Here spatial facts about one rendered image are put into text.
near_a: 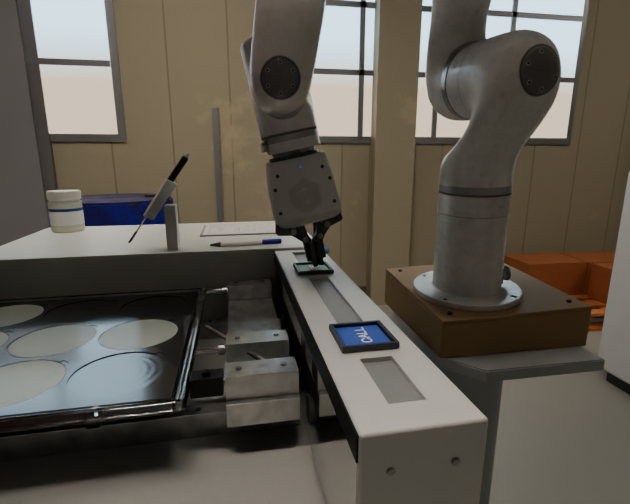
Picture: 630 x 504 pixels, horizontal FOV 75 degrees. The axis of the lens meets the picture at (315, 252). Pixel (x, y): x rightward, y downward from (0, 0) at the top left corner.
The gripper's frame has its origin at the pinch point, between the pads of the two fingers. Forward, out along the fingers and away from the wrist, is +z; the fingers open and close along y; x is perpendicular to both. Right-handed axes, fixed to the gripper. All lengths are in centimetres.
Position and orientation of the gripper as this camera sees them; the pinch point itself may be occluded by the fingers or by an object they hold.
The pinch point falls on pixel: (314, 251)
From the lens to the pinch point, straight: 65.0
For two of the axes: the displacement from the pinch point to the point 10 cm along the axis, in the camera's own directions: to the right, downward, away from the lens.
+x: -1.9, -2.2, 9.6
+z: 2.0, 9.4, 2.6
